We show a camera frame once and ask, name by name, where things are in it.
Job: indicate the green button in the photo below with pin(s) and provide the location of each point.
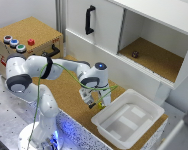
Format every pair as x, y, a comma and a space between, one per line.
20, 48

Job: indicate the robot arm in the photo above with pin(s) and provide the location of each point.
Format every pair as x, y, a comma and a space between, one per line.
30, 68

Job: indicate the white plastic box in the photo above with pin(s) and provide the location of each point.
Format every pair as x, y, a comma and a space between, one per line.
127, 118

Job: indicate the white sliding door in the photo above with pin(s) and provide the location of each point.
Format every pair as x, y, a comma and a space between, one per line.
104, 21

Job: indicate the yellow block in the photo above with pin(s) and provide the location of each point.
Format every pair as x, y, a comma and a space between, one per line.
101, 105

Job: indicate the blue button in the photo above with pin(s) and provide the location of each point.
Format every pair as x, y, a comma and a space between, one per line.
14, 42

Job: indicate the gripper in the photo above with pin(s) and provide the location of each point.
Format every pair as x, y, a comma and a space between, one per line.
87, 94

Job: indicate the purple block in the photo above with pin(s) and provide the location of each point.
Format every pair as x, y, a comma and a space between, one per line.
135, 54

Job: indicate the red button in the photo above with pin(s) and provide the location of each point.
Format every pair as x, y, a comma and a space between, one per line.
7, 38

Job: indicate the wooden drawer box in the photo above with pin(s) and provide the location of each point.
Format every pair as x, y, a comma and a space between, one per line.
29, 38

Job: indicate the white cabinet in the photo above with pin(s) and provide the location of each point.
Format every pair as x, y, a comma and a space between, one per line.
150, 40

